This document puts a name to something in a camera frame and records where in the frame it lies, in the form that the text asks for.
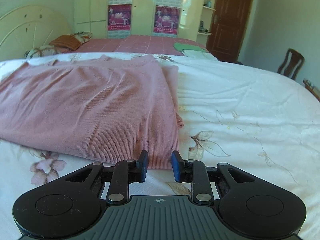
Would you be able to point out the lower right purple poster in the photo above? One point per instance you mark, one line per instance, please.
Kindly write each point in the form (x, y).
(166, 21)

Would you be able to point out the brown wooden door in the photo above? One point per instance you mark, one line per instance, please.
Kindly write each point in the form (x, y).
(228, 28)

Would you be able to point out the wooden tv cabinet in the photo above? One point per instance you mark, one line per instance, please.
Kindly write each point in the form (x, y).
(312, 89)

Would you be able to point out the white brown patterned pillow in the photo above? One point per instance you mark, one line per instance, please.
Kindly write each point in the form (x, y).
(46, 50)

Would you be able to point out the pink knit sweater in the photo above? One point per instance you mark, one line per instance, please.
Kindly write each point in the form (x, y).
(103, 109)

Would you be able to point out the lower left purple poster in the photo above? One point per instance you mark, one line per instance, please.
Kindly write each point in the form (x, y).
(119, 17)

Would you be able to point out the purple poster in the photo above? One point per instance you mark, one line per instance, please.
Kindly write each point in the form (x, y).
(119, 17)
(166, 21)

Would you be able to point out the green folded cloth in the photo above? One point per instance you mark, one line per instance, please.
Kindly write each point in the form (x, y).
(182, 48)

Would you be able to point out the cream wardrobe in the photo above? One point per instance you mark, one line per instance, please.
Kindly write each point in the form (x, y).
(91, 16)

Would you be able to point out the cream round headboard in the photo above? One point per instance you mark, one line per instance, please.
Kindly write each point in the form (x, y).
(28, 27)

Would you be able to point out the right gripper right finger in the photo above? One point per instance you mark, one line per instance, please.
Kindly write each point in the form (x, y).
(195, 173)

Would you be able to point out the white floral quilt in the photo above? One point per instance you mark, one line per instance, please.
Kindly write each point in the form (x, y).
(256, 120)

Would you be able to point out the orange brown pillow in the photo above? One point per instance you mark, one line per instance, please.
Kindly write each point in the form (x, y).
(66, 41)

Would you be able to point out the dark wooden chair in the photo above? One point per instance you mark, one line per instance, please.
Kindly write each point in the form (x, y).
(292, 64)

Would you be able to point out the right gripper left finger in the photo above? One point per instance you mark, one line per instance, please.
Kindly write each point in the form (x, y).
(124, 173)

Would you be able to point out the white folded cloth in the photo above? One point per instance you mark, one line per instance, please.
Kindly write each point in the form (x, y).
(199, 55)

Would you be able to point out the pink checked bedspread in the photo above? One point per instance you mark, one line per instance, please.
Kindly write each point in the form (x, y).
(137, 44)

